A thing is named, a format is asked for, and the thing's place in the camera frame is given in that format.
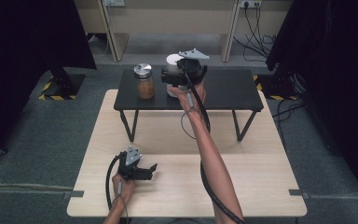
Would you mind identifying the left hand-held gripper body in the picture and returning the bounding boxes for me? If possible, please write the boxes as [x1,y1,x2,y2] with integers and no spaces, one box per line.
[117,145,144,182]

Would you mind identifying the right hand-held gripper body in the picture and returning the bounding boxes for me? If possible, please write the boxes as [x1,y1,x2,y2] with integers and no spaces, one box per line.
[176,48,210,89]

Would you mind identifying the glass jar of white powder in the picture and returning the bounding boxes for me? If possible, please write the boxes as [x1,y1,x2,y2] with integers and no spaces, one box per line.
[166,53,189,98]

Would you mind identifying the glass jar of brown powder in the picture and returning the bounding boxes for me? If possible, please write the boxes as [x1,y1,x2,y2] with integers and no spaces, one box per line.
[133,63,156,101]

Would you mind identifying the small black shelf table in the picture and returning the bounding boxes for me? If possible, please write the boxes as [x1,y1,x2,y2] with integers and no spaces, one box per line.
[114,68,265,143]

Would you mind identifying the person's left hand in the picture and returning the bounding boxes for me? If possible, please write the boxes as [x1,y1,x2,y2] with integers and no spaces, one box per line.
[111,172,137,203]

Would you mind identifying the person's right hand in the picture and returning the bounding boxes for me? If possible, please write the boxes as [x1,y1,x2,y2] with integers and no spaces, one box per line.
[167,78,208,114]

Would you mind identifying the beige desk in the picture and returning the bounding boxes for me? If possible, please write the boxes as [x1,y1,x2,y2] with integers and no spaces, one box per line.
[74,0,293,63]

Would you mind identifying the grey floor tape strip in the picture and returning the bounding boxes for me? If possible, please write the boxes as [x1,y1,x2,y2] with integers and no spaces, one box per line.
[288,189,310,201]
[62,189,85,201]

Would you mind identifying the black stand base, striped tape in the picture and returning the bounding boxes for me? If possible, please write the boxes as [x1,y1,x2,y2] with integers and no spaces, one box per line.
[252,72,303,102]
[37,65,87,102]

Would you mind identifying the dark curtain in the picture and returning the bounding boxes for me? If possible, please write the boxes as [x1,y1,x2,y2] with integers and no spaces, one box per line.
[0,0,98,163]
[265,0,358,207]

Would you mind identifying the left gripper thick black cable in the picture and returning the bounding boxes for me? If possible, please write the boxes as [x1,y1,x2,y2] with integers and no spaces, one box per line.
[104,152,127,211]

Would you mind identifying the thin grey wire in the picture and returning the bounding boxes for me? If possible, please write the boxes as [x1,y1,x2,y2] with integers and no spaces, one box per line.
[180,92,198,140]
[117,181,131,224]

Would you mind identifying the black power cables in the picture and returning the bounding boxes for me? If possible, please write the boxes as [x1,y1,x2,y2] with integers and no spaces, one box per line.
[232,2,278,63]

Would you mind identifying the white wall socket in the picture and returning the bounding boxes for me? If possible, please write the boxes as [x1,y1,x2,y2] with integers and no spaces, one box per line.
[239,0,263,9]
[103,0,127,7]

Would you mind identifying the black floor cables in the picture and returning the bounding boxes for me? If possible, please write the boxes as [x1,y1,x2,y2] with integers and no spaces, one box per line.
[271,94,308,151]

